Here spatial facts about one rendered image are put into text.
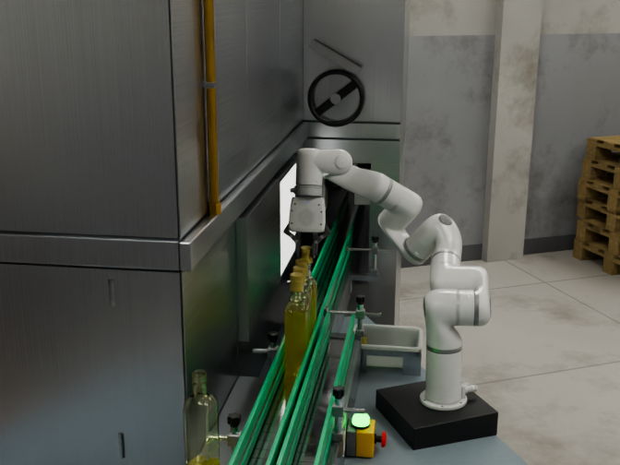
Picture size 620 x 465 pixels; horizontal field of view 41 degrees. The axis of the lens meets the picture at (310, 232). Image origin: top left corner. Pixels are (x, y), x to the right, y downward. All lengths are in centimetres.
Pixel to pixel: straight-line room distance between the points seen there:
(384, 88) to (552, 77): 317
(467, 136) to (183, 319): 439
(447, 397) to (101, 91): 120
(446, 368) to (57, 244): 105
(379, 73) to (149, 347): 171
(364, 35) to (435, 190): 286
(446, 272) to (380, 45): 116
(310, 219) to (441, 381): 56
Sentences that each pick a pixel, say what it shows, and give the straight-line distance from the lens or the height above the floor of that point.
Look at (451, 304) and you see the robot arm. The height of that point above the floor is 110.
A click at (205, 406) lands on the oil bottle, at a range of 170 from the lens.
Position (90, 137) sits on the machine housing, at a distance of 168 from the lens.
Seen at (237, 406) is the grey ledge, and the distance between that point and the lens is 212.
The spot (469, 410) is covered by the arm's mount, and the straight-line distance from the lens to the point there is 228.
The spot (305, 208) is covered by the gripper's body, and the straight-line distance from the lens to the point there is 231.
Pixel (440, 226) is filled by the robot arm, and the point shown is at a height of 123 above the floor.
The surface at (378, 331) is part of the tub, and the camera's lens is 271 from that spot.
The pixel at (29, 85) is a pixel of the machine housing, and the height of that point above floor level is 170.
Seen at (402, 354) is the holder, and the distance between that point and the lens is 256.
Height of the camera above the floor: 187
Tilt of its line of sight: 16 degrees down
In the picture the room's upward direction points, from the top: straight up
